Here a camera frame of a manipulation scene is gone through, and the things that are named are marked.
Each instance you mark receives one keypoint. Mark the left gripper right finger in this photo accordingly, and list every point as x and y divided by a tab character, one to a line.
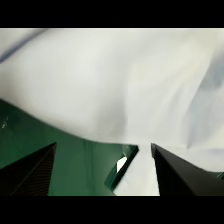
181	176

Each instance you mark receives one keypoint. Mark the white shirt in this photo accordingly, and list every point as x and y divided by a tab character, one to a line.
110	83

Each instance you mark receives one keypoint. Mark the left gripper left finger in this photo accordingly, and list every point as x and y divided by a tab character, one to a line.
31	176

